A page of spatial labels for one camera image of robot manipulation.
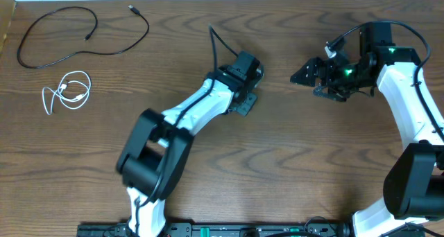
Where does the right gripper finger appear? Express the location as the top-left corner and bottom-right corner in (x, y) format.
(313, 85), (347, 102)
(290, 57), (327, 87)

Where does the long black usb cable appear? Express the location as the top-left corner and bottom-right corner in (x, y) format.
(16, 4), (151, 70)

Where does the white usb cable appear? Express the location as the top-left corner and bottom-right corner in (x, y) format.
(42, 70), (92, 116)

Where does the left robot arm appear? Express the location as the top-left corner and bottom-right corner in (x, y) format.
(116, 51), (264, 236)

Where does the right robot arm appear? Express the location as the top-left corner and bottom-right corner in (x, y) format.
(290, 21), (443, 236)

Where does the cardboard side panel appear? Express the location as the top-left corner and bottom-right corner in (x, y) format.
(0, 0), (17, 52)

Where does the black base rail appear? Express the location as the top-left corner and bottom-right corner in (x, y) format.
(76, 221), (354, 237)

